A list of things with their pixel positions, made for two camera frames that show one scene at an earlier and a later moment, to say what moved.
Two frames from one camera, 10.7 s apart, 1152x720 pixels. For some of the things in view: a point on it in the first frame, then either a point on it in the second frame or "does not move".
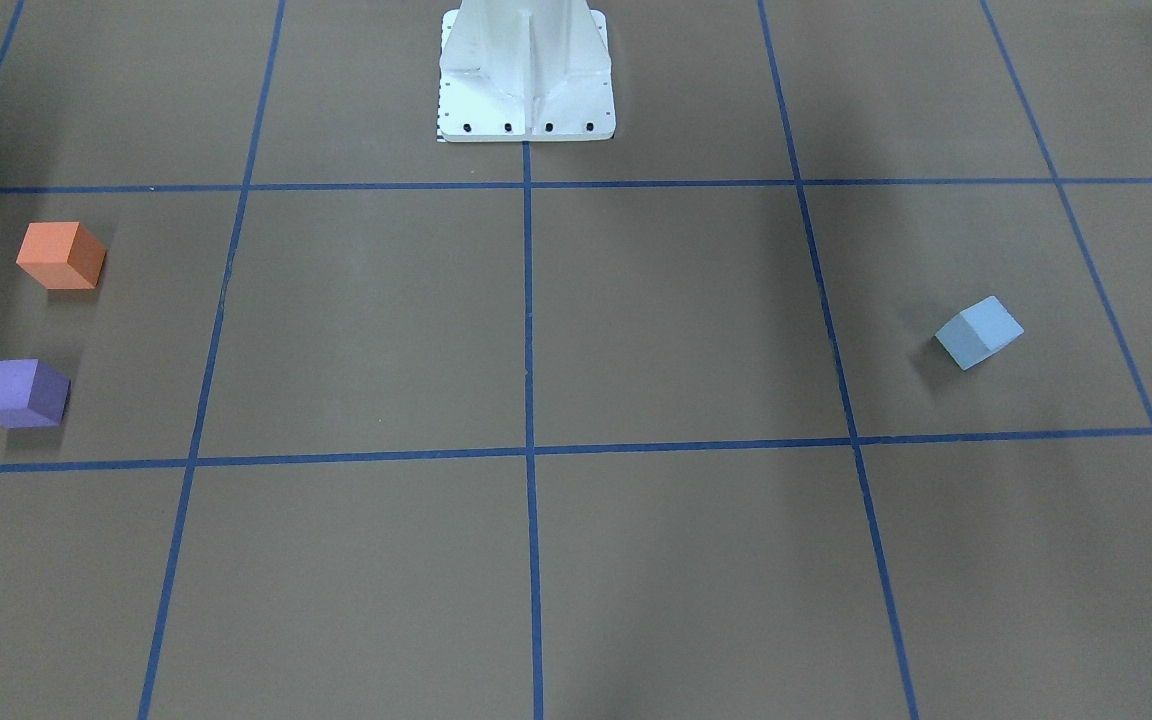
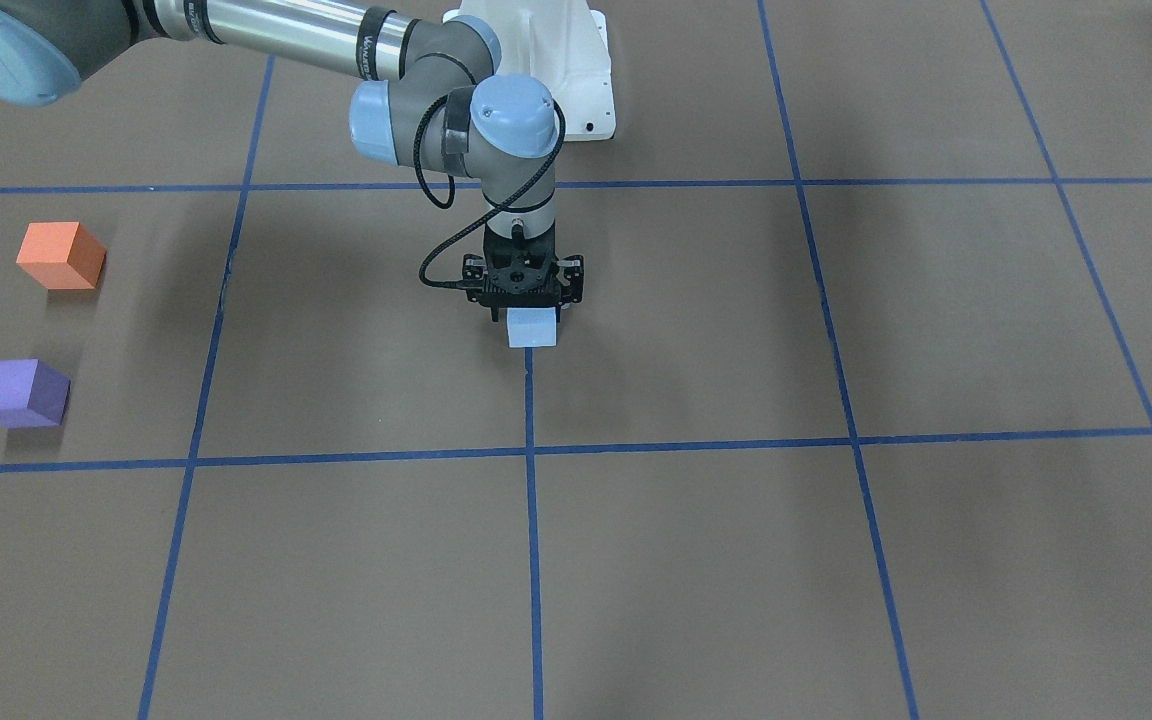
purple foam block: x=21 y=394 does not move
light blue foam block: x=978 y=331 → x=529 y=327
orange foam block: x=62 y=255 does not move
